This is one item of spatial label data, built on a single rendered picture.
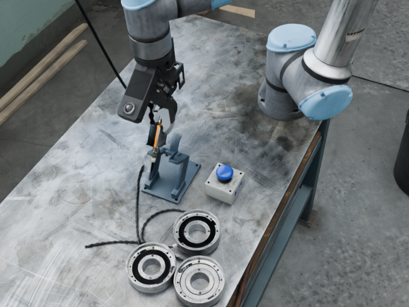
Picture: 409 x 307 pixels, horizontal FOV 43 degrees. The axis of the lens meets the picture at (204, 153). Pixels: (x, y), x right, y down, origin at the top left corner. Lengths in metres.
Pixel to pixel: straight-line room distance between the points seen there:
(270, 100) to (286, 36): 0.18
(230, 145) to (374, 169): 1.15
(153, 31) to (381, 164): 1.65
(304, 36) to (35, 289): 0.83
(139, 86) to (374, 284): 1.35
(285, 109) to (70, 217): 0.61
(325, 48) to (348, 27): 0.07
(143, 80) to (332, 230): 1.34
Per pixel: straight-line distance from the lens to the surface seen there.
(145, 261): 1.12
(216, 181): 1.19
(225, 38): 1.64
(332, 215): 2.19
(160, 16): 0.90
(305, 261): 2.06
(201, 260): 1.10
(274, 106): 1.36
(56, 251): 1.21
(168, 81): 1.00
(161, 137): 1.10
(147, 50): 0.93
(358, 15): 1.10
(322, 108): 1.19
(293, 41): 1.26
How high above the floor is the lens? 1.80
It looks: 50 degrees down
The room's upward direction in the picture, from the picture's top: 4 degrees counter-clockwise
